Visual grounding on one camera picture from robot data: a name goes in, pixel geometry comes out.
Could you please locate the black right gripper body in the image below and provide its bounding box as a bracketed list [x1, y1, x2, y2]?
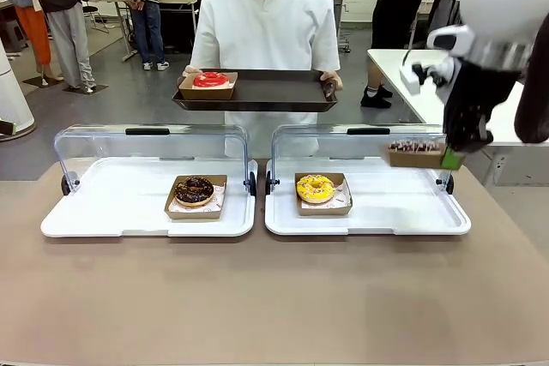
[442, 58, 522, 154]

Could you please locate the dark sprinkled donut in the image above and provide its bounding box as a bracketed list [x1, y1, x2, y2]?
[387, 142, 456, 171]

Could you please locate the dark donut with pink sprinkles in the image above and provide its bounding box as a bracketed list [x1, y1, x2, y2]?
[389, 138, 448, 155]

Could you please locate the dark brown serving tray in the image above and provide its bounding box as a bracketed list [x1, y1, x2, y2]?
[172, 68, 340, 114]

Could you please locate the red glazed donut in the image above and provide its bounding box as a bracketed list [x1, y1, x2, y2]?
[191, 71, 230, 90]
[177, 71, 239, 102]

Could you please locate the yellow glazed donut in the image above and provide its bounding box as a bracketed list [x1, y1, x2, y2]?
[295, 174, 335, 205]
[293, 171, 354, 218]

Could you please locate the chocolate donut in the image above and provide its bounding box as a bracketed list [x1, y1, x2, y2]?
[173, 176, 215, 207]
[163, 174, 229, 222]

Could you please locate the person in white shirt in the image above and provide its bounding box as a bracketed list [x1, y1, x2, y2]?
[190, 0, 342, 157]

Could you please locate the person's left hand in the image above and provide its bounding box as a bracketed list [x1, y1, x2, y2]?
[318, 69, 345, 99]

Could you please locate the white side table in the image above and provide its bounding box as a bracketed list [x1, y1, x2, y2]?
[366, 47, 549, 188]

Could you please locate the white display tray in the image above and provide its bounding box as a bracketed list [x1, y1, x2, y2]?
[40, 156, 257, 239]
[264, 156, 472, 237]

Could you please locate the bystander in orange skirt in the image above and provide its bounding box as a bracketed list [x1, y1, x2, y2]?
[0, 0, 53, 85]

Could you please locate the clear hinged display lid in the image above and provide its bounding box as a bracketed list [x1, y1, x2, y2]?
[52, 124, 258, 197]
[265, 124, 462, 196]

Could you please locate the white paper liner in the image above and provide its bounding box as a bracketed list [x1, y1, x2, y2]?
[297, 180, 353, 211]
[167, 183, 226, 213]

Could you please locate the bystander in dark jacket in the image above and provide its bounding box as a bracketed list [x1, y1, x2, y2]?
[106, 0, 172, 73]

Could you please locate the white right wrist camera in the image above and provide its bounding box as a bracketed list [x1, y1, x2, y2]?
[398, 61, 425, 96]

